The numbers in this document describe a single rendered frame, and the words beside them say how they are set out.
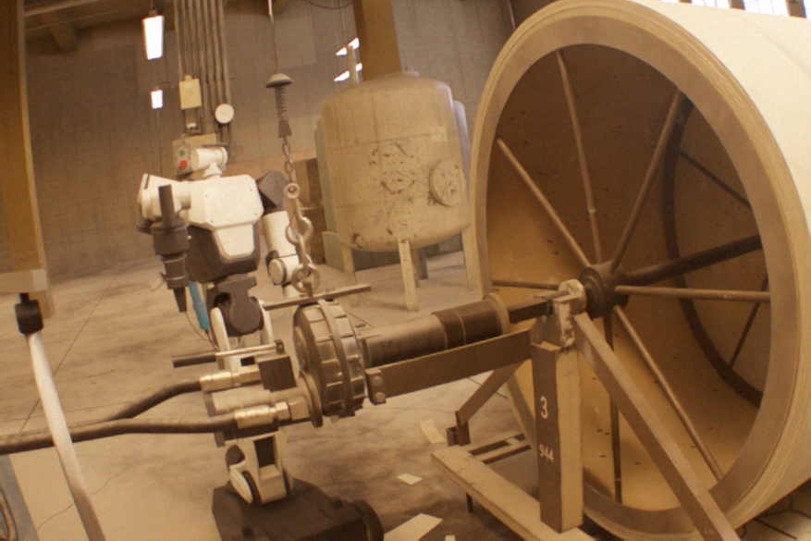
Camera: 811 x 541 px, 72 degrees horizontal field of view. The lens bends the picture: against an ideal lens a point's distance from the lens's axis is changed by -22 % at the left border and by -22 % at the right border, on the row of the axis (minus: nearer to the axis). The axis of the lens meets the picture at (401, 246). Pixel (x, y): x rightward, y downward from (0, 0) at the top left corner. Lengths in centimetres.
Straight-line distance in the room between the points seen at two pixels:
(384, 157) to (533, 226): 362
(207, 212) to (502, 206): 114
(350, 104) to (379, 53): 451
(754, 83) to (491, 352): 93
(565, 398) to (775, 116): 99
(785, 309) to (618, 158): 163
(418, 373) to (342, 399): 20
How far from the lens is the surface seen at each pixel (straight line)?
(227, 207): 208
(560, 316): 182
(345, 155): 640
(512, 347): 173
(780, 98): 152
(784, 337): 145
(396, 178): 621
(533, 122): 253
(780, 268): 142
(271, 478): 244
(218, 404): 159
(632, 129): 288
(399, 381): 163
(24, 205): 1030
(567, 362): 188
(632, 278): 202
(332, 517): 237
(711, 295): 160
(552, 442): 196
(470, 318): 171
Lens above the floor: 135
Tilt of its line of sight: 7 degrees down
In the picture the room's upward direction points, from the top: 8 degrees counter-clockwise
